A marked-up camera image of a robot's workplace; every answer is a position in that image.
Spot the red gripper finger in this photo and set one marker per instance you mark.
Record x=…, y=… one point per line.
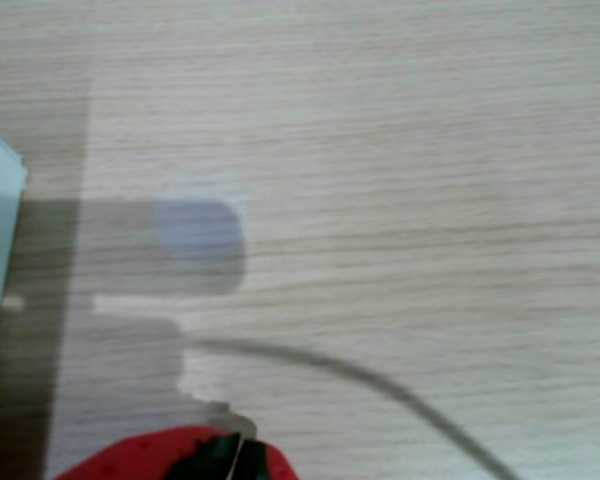
x=130, y=457

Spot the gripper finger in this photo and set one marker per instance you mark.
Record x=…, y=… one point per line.
x=250, y=462

